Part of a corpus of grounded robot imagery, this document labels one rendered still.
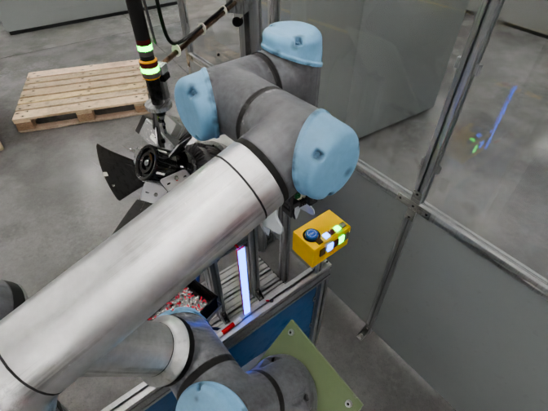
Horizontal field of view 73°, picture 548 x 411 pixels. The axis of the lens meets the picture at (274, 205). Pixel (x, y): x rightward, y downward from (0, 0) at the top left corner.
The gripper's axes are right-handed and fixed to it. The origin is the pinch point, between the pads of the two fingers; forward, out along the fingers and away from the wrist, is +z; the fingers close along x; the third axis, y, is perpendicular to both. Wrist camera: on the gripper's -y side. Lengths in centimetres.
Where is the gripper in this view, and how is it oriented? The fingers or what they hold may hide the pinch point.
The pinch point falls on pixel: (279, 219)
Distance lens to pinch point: 70.7
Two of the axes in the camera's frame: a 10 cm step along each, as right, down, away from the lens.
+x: 7.8, -4.4, 4.4
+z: 0.0, 7.1, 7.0
